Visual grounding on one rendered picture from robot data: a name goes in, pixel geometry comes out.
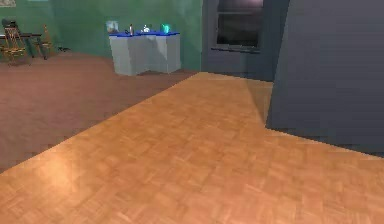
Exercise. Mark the white counter with blue top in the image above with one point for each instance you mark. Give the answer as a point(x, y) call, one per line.
point(143, 53)

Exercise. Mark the teal glass cup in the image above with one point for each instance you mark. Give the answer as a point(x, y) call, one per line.
point(165, 28)

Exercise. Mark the white small object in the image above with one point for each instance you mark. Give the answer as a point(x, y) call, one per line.
point(146, 29)

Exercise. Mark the dark window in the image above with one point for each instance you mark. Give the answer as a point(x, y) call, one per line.
point(238, 26)

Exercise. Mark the dark bottle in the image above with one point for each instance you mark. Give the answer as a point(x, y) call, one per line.
point(131, 30)

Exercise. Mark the brown wooden chair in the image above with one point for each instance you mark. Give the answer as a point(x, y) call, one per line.
point(14, 45)
point(45, 41)

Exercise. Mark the dark table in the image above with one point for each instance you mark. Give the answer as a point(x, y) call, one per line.
point(28, 38)

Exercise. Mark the framed wall picture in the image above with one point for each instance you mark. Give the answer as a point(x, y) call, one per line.
point(6, 3)

